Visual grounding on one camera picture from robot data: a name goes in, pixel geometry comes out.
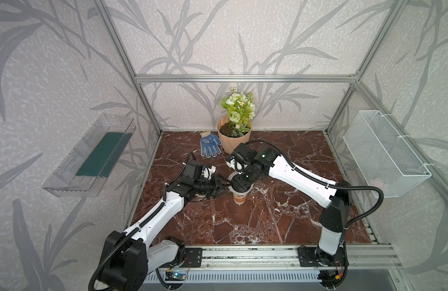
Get printed paper milk tea cup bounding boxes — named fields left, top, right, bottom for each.
left=233, top=192, right=248, bottom=205

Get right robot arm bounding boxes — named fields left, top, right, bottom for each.
left=226, top=139, right=385, bottom=266

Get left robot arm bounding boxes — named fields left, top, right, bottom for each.
left=88, top=175, right=226, bottom=291

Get blue dotted work glove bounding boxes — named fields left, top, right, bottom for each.
left=200, top=131, right=222, bottom=158

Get beige ribbed flower pot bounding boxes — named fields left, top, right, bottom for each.
left=217, top=115, right=251, bottom=154

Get green white artificial flowers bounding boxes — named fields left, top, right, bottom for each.
left=220, top=87, right=255, bottom=138

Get green circuit board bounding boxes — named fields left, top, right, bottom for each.
left=165, top=270, right=187, bottom=281

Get green mat in shelf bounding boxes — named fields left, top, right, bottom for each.
left=76, top=132, right=133, bottom=178

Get pink item in basket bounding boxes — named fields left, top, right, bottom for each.
left=368, top=178, right=387, bottom=194

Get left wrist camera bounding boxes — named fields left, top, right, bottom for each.
left=186, top=161, right=217, bottom=179

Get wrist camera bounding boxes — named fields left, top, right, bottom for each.
left=225, top=143, right=257, bottom=173
left=186, top=161, right=217, bottom=179

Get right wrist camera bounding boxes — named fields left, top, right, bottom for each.
left=225, top=143, right=257, bottom=173

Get clear acrylic wall shelf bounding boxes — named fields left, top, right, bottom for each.
left=42, top=113, right=136, bottom=198

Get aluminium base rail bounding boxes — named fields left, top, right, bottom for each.
left=143, top=244, right=403, bottom=272

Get white wire mesh basket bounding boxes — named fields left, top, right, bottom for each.
left=343, top=110, right=432, bottom=198

